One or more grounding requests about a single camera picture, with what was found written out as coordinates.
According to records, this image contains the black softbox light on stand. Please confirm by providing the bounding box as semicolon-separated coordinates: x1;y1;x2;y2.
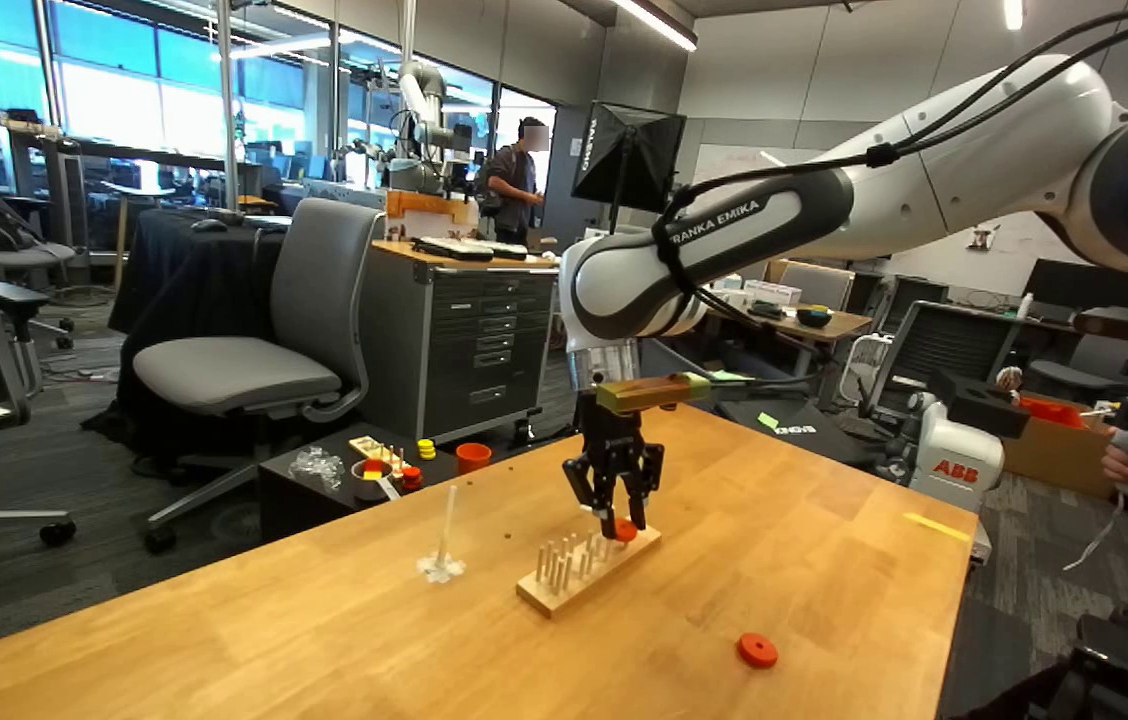
572;98;692;224

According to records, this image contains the white controller cable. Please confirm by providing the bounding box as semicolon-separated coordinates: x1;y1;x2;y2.
1059;485;1128;581

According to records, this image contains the long wooden desk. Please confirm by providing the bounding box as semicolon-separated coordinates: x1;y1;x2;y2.
705;273;877;382

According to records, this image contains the black screen on stand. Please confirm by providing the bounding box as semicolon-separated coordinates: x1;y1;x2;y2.
877;295;1028;415

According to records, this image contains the clear plastic bag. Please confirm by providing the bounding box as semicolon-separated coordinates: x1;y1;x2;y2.
289;445;347;493

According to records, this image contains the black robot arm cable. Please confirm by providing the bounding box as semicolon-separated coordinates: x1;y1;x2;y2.
650;0;1128;333

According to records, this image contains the brown cardboard box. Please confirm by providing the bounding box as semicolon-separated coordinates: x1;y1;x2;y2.
1000;410;1124;501

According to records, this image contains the light wooden toy block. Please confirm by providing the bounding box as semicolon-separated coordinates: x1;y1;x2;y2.
344;432;415;471

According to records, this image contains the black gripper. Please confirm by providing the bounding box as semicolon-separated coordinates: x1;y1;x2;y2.
559;391;667;541

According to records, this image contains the orange brown box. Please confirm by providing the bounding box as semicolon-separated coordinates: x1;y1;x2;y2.
380;186;478;242

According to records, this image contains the standing person dark shirt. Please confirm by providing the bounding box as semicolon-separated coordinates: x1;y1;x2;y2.
471;112;554;254

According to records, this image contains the wide black monitor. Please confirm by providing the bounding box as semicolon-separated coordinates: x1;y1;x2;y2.
1025;258;1128;316

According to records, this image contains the black equipment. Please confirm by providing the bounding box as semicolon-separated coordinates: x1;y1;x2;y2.
977;610;1128;720

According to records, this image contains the black low table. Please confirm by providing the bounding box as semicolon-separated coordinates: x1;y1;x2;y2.
258;423;541;541

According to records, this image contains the green marker strip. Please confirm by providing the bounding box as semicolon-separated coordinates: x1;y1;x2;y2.
757;407;822;441

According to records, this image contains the grey office chair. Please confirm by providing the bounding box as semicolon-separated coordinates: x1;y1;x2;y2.
127;196;389;556

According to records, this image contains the white ABB robot base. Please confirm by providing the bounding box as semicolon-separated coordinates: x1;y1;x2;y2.
905;387;1010;514

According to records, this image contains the wooden stand with pegs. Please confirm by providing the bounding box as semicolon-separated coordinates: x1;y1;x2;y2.
512;514;664;621

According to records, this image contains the grey drawer cabinet wood top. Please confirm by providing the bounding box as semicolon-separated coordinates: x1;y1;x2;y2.
360;235;565;453

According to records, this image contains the papers stack on cabinet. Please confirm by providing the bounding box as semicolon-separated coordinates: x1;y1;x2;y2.
409;230;500;258

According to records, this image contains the red object on carton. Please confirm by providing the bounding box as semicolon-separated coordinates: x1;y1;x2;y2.
1019;391;1094;432

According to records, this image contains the red and yellow toy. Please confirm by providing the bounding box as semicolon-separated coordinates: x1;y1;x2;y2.
352;455;430;501

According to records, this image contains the ceiling strip light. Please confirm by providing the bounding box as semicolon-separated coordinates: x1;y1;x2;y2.
610;0;700;54

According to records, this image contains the yellow tape strip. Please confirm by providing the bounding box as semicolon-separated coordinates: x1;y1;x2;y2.
900;506;977;549

